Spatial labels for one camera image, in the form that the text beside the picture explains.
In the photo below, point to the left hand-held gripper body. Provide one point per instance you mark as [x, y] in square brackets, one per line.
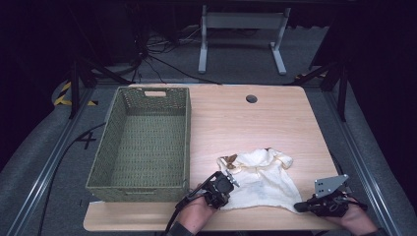
[218, 191]

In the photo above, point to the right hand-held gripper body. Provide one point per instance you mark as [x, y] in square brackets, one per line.
[329, 205]

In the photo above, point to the cream fleece garment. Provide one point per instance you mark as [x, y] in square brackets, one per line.
[262, 183]

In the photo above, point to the green woven basket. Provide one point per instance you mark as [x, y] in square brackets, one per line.
[147, 147]

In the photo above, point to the person's left hand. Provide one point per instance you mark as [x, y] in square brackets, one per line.
[195, 213]

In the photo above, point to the person's right hand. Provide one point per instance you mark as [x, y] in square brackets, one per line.
[357, 219]

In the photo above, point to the black metal stand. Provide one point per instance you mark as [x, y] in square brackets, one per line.
[74, 91]
[343, 95]

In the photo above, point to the yellow black hazard tape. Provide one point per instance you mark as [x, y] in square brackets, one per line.
[62, 98]

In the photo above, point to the grey metal desk frame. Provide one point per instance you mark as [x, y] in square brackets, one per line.
[242, 20]

